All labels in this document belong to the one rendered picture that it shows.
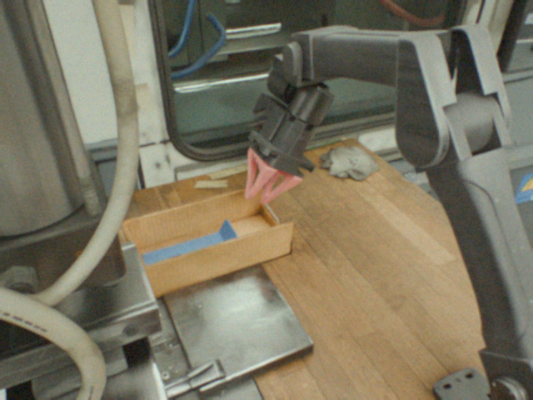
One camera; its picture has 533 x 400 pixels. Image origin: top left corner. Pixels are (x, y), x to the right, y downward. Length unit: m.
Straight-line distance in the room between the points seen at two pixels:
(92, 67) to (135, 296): 0.64
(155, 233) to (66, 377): 0.47
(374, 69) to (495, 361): 0.33
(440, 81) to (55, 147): 0.35
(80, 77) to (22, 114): 0.69
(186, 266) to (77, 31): 0.45
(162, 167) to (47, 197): 0.73
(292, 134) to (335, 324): 0.28
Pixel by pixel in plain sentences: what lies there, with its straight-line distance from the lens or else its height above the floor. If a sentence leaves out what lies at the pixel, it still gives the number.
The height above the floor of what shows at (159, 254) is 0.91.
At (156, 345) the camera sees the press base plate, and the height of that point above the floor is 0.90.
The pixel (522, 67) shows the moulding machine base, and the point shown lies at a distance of 1.45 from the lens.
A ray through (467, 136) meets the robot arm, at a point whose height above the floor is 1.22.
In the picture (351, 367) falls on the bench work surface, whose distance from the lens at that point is 0.67.
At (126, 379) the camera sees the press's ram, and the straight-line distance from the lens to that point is 0.37.
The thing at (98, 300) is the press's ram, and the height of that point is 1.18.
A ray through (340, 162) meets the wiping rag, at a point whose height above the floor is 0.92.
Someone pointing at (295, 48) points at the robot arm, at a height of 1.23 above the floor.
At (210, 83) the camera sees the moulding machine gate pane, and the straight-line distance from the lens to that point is 0.96.
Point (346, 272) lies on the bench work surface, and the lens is 0.78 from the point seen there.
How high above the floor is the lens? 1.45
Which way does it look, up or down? 38 degrees down
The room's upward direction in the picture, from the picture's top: straight up
